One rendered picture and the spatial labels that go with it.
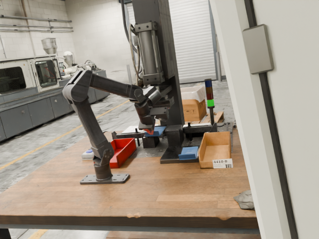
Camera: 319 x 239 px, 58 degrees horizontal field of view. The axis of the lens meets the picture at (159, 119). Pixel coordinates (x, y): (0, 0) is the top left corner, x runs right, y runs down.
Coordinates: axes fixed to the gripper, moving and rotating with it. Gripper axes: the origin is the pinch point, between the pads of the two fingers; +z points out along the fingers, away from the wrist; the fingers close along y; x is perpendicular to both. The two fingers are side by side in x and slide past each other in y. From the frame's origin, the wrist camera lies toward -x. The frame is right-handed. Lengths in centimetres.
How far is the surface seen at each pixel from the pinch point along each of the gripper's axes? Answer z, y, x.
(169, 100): -7.7, 13.7, -8.8
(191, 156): -2.0, -16.3, -20.4
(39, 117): 307, 344, 409
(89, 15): 331, 932, 480
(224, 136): 6.6, 1.3, -33.6
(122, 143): 11.2, 3.5, 19.5
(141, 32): -35.3, 32.2, 0.7
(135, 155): 8.6, -6.7, 9.5
